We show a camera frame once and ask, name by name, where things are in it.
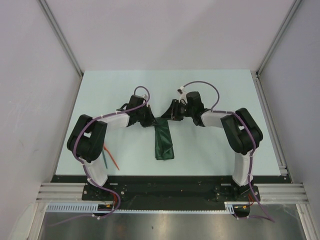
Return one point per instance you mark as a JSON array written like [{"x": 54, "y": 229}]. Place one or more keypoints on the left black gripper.
[{"x": 151, "y": 119}]

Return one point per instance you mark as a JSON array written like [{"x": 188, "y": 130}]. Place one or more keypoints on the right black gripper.
[{"x": 172, "y": 113}]

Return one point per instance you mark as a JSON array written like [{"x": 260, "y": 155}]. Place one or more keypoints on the dark green cloth napkin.
[{"x": 163, "y": 141}]

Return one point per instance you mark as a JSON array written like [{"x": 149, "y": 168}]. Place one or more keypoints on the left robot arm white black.
[{"x": 86, "y": 141}]

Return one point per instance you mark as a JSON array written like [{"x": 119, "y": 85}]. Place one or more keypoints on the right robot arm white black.
[{"x": 242, "y": 132}]

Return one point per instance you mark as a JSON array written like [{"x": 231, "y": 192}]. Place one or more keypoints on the orange plastic fork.
[{"x": 112, "y": 158}]

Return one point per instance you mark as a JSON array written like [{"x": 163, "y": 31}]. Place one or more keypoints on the teal plastic utensil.
[{"x": 104, "y": 159}]

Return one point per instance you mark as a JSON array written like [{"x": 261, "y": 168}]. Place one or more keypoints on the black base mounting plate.
[{"x": 169, "y": 192}]

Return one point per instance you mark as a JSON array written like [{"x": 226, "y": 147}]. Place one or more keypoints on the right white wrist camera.
[{"x": 182, "y": 95}]

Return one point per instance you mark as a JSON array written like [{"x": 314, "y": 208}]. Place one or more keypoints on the right aluminium table rail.
[{"x": 270, "y": 123}]

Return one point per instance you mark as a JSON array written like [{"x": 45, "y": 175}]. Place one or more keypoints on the white slotted cable duct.
[{"x": 101, "y": 209}]

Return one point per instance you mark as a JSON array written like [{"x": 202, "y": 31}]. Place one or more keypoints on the left aluminium frame post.
[{"x": 49, "y": 15}]

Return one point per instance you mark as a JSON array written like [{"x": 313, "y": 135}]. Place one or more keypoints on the aluminium frame post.
[
  {"x": 296, "y": 4},
  {"x": 49, "y": 15}
]

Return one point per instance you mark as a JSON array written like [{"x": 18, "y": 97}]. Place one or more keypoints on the front aluminium extrusion rail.
[{"x": 270, "y": 193}]

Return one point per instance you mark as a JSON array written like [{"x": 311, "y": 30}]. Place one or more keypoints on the right aluminium frame post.
[{"x": 296, "y": 4}]

